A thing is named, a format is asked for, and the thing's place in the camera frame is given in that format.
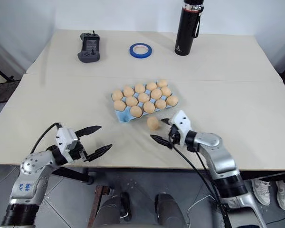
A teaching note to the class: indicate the blue tape roll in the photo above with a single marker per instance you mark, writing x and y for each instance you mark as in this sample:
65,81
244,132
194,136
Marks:
133,51

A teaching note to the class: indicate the black metal stand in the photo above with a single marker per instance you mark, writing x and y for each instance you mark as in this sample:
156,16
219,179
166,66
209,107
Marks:
2,89

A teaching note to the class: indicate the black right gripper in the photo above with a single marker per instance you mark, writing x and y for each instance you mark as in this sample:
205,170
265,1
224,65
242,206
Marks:
175,135

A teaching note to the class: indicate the white sneaker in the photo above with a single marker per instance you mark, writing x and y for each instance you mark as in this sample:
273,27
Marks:
283,195
261,192

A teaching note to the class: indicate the blue egg carton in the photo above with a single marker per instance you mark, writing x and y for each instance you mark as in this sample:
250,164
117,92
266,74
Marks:
124,117

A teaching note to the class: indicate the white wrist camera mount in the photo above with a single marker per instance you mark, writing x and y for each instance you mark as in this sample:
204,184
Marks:
182,123
66,140

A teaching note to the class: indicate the black table frame bar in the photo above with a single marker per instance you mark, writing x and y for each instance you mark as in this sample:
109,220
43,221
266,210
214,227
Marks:
266,175

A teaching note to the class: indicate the grey handheld controller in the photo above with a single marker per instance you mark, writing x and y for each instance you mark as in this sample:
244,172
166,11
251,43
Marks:
89,51

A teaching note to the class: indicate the tan egg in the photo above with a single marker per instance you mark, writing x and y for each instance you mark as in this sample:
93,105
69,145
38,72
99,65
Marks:
156,94
149,107
117,94
119,105
153,123
162,83
151,86
172,101
160,104
166,91
143,97
136,111
131,101
139,88
128,91

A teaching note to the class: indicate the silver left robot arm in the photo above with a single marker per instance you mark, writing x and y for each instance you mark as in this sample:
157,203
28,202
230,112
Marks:
32,164

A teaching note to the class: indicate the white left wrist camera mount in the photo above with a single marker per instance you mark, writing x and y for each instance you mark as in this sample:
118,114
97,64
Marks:
66,140

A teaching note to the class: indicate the dark rounded shape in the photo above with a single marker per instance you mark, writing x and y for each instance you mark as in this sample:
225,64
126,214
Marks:
166,209

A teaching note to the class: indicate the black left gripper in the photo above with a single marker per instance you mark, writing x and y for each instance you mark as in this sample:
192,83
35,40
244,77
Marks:
79,153

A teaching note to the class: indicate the black thermos bottle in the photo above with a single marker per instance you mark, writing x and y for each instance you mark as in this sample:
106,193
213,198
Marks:
185,28

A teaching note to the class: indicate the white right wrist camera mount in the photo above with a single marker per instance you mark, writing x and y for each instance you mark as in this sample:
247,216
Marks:
182,123

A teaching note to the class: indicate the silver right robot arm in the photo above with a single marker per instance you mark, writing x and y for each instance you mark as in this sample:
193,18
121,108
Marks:
219,156

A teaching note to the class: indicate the rusty brown metal bar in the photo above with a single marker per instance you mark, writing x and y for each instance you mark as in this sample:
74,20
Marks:
97,204

